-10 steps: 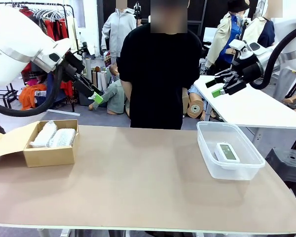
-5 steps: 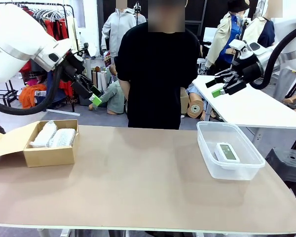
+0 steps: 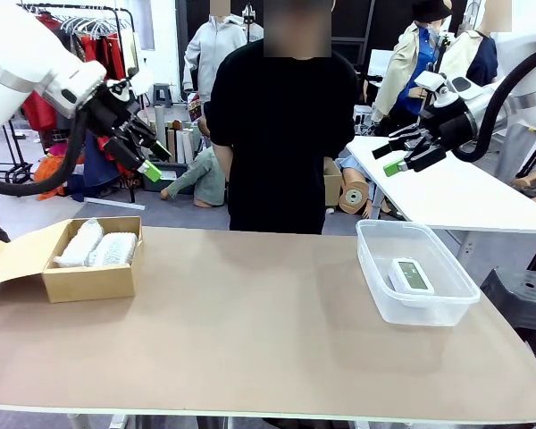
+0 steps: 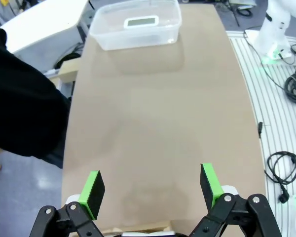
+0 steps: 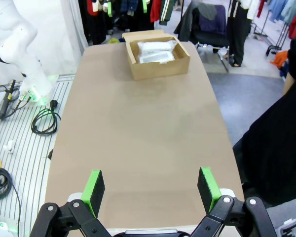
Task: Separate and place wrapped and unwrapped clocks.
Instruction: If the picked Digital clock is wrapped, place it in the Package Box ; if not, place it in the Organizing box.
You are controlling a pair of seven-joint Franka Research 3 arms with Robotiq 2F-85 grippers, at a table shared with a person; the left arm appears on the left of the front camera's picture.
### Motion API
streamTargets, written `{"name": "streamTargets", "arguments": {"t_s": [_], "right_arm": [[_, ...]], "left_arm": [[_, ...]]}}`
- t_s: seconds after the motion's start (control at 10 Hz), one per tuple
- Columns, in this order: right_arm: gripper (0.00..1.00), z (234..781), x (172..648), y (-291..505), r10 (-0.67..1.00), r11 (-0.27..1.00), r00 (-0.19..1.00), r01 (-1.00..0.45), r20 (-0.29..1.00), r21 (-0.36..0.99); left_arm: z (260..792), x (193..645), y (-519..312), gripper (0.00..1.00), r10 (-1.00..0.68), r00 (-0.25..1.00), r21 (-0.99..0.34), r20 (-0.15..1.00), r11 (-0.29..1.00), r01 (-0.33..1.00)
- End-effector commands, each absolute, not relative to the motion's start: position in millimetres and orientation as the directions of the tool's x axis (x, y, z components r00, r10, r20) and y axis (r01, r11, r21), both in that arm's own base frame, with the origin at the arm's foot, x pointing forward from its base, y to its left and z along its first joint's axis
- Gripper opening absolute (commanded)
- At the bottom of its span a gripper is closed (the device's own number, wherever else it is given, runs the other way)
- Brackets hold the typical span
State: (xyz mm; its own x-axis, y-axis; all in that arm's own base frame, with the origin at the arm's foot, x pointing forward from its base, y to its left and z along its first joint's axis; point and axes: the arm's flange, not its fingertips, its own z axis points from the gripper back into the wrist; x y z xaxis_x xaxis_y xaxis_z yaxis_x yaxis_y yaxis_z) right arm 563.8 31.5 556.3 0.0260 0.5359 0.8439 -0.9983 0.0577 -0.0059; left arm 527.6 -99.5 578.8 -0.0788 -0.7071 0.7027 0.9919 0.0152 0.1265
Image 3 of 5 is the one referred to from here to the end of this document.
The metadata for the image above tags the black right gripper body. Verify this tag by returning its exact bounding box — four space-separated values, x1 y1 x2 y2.
423 100 477 148

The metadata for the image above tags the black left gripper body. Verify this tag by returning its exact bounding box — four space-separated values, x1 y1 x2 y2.
87 88 138 135

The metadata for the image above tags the bubble-wrapped clock showing label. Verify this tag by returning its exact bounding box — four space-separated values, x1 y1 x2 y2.
85 231 138 268

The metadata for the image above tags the bubble-wrapped clock with tail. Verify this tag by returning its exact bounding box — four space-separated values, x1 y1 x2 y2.
52 217 105 269

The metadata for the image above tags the white unwrapped digital clock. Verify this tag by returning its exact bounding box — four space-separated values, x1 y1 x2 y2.
387 257 435 309

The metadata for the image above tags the person's right forearm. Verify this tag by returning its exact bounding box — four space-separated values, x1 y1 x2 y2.
210 142 233 182

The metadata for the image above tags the tall grey paper roll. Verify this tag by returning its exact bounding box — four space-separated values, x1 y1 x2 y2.
155 105 169 147

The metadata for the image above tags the brown paper roll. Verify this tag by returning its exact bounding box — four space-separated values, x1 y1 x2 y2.
165 120 178 164

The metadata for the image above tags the dark grey storage bin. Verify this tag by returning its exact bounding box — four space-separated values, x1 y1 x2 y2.
142 163 191 193

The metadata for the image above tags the white boxy appliance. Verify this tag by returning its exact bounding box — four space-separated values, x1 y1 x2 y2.
352 105 376 135

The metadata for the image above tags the navy blue cloth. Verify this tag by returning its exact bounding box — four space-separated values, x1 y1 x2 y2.
66 133 122 202

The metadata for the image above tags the small black step stool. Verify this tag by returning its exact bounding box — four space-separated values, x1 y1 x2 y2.
153 83 174 108

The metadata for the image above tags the lying mannequin in light blue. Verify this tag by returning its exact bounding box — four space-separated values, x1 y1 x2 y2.
339 154 406 221

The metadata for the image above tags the white work table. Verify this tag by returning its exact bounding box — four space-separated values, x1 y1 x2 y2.
346 135 536 260

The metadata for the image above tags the long red hanging dress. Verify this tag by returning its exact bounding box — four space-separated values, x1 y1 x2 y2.
80 34 135 178

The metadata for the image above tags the colourful printed packet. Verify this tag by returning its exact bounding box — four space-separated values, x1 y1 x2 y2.
187 92 205 122

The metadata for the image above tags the lying mannequin in grey top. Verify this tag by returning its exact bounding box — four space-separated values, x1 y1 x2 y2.
160 145 228 209

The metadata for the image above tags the kraft paper roll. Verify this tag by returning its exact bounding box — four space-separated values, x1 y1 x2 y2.
338 167 371 216

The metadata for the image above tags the cream hanging garment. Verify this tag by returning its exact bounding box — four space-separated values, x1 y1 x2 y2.
118 30 144 75

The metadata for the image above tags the mannequin in navy top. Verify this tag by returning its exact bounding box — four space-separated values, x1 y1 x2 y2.
441 0 501 90

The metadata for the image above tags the mannequin with black hat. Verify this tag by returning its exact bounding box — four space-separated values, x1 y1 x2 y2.
370 0 452 138

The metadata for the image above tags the small brown cardboard box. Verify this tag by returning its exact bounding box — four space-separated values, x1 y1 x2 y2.
323 158 343 207

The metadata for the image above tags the orange cloth pile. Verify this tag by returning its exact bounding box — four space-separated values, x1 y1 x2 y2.
34 154 86 201

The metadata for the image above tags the black metal clothes rack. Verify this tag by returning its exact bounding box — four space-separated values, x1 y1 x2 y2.
0 3 138 205

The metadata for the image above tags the person in grey hoodie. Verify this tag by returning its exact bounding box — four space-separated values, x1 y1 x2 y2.
183 15 250 96

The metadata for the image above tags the person in black sweater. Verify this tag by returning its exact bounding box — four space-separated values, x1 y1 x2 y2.
203 0 359 236

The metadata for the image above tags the open brown cardboard box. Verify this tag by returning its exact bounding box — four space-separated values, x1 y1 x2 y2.
0 215 144 305

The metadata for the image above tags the clear plastic container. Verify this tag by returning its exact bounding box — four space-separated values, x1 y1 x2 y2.
355 219 482 328

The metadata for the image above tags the black plastic stool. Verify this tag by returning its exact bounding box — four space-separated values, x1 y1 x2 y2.
480 267 536 357

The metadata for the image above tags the black right arm hose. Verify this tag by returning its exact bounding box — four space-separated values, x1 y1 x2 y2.
453 46 536 163

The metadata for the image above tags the black arm hose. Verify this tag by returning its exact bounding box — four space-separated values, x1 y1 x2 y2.
0 106 90 198
453 46 536 163

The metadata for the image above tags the white floor rail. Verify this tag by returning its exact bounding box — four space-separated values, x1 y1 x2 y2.
85 196 147 211

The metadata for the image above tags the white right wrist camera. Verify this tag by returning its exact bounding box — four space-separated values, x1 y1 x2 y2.
414 70 457 108

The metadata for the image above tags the black left arm hose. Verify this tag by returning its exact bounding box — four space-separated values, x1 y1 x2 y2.
0 106 90 198

